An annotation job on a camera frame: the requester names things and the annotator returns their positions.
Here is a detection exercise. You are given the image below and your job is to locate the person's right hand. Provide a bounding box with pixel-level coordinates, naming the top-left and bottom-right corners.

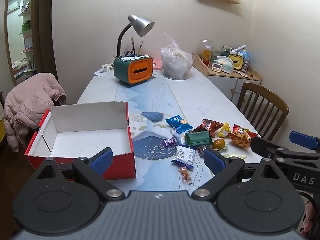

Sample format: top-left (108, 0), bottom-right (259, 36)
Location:
top-left (299, 199), bottom-right (320, 238)

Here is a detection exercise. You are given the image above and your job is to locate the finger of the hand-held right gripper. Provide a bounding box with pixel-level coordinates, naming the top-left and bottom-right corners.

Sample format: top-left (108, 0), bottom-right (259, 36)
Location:
top-left (289, 131), bottom-right (320, 153)
top-left (251, 136), bottom-right (313, 161)

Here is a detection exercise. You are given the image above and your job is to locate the blue cookie packet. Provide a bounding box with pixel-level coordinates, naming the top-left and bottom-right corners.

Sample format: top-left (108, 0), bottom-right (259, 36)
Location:
top-left (165, 115), bottom-right (194, 134)

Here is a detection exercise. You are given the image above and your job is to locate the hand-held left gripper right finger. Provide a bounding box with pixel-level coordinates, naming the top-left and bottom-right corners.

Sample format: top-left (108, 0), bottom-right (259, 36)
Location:
top-left (191, 146), bottom-right (282, 202)

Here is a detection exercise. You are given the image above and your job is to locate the purple candy packet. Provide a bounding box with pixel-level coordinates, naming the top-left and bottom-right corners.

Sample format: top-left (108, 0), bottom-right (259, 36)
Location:
top-left (161, 136), bottom-right (177, 147)

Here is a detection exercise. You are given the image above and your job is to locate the grey desk lamp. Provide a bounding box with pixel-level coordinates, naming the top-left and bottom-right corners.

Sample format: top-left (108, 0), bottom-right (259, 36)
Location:
top-left (117, 14), bottom-right (155, 56)

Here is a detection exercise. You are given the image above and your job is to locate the yellow candy packet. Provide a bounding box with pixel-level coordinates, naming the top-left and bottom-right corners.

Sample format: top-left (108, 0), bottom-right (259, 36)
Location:
top-left (217, 122), bottom-right (232, 138)

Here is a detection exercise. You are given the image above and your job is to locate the white tube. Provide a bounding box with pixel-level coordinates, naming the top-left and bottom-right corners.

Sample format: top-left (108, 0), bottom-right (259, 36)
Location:
top-left (121, 55), bottom-right (150, 61)

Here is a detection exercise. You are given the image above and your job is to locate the pink puffer jacket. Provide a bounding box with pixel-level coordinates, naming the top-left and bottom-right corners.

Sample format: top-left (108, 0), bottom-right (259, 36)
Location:
top-left (4, 72), bottom-right (67, 153)

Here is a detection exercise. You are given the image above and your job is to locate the white and blue snack packet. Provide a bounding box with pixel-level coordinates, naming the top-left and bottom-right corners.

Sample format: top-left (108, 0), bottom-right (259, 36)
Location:
top-left (171, 145), bottom-right (196, 172)

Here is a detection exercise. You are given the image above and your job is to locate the dark red snack packet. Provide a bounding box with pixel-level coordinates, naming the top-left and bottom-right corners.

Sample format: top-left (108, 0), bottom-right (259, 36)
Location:
top-left (192, 119), bottom-right (225, 138)

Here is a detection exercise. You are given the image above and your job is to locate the brown wooden chair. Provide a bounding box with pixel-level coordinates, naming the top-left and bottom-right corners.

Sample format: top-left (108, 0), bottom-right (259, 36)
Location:
top-left (236, 82), bottom-right (290, 142)

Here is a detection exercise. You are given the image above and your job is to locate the black seat chair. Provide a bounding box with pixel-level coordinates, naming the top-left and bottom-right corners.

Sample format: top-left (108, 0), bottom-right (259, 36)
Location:
top-left (54, 90), bottom-right (67, 105)

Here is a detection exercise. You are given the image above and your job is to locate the green snack packet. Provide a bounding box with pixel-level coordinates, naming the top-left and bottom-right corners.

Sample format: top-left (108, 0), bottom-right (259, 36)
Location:
top-left (184, 131), bottom-right (213, 147)

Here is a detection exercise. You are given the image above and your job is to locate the paper packet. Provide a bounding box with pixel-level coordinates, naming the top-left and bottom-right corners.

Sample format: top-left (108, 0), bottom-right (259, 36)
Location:
top-left (94, 64), bottom-right (114, 76)

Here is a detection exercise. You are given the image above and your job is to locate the wet wipes pack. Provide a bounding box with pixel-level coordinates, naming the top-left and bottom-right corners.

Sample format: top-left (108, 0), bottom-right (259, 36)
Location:
top-left (214, 56), bottom-right (235, 74)

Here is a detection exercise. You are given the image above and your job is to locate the orange-red chips packet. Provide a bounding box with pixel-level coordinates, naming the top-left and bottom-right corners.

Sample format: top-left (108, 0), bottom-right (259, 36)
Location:
top-left (227, 124), bottom-right (258, 148)

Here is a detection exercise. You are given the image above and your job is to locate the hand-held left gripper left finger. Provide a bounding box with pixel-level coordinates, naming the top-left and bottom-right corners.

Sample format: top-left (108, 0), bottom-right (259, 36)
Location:
top-left (37, 147), bottom-right (126, 202)

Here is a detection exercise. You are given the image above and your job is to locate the clear plastic bag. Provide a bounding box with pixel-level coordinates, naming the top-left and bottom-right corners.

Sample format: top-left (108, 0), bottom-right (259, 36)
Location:
top-left (160, 33), bottom-right (196, 81)

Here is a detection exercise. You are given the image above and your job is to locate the green and orange tissue box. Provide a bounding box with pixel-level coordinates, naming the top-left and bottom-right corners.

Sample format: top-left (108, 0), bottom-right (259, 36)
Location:
top-left (113, 54), bottom-right (154, 86)

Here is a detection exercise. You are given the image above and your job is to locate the small clear orange snack packet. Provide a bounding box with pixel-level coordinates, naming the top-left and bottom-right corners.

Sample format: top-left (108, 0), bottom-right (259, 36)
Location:
top-left (178, 166), bottom-right (193, 184)

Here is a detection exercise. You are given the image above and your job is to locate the red cardboard box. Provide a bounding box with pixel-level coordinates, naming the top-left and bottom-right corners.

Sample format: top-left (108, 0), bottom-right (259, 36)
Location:
top-left (24, 101), bottom-right (137, 180)

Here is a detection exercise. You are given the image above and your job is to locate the glass dome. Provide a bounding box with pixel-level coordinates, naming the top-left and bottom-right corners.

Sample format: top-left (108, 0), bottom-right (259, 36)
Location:
top-left (196, 39), bottom-right (213, 67)

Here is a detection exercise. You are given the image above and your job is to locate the yellow tissue box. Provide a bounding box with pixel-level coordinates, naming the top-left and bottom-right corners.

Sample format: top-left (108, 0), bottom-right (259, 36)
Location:
top-left (228, 54), bottom-right (244, 70)

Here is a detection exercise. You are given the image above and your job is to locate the golden round wrapped snack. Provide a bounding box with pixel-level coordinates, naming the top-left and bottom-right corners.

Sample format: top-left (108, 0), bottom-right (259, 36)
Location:
top-left (212, 138), bottom-right (229, 152)

